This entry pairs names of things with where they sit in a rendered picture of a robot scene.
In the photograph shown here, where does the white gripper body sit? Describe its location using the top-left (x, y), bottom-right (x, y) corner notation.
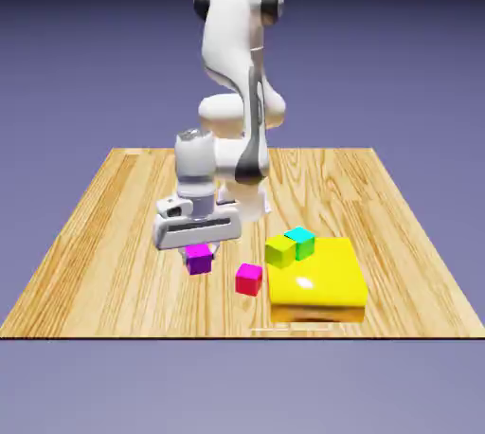
top-left (152, 207), bottom-right (243, 251)

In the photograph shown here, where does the small purple cube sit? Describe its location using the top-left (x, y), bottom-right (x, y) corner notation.
top-left (184, 243), bottom-right (214, 277)

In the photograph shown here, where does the small red cube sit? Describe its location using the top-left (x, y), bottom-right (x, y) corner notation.
top-left (234, 262), bottom-right (263, 298)

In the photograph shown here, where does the small yellow-green cube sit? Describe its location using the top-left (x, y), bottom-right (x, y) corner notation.
top-left (264, 234), bottom-right (297, 269)

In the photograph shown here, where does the small green cube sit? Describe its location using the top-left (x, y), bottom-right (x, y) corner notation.
top-left (283, 226), bottom-right (316, 262)

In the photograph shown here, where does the large yellow box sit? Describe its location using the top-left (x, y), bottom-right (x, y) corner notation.
top-left (266, 237), bottom-right (369, 324)

